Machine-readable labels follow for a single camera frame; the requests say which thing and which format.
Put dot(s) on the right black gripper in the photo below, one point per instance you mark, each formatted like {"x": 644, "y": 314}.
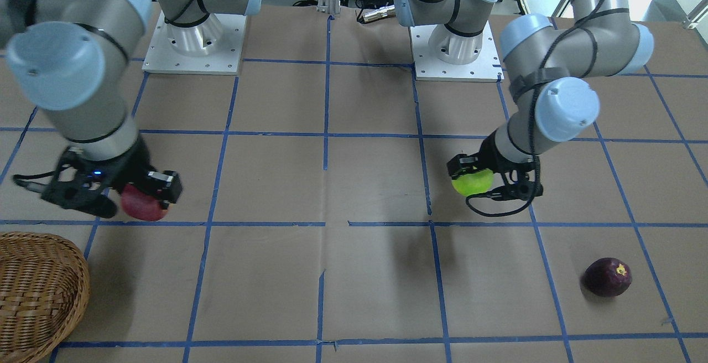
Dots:
{"x": 134, "y": 165}

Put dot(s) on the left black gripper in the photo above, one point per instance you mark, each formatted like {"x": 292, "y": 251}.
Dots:
{"x": 494, "y": 155}

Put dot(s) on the green apple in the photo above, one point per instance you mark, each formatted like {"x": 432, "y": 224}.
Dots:
{"x": 473, "y": 183}

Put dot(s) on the red apple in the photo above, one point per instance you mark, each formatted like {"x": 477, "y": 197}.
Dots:
{"x": 141, "y": 206}

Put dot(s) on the dark purple apple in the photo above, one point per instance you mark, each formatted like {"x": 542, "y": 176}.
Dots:
{"x": 607, "y": 277}

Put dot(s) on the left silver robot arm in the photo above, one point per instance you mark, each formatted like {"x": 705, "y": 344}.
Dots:
{"x": 547, "y": 69}

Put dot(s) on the woven wicker basket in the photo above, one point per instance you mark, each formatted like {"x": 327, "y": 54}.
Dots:
{"x": 45, "y": 290}

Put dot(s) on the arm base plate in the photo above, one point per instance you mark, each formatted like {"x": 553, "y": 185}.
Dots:
{"x": 210, "y": 48}
{"x": 442, "y": 56}

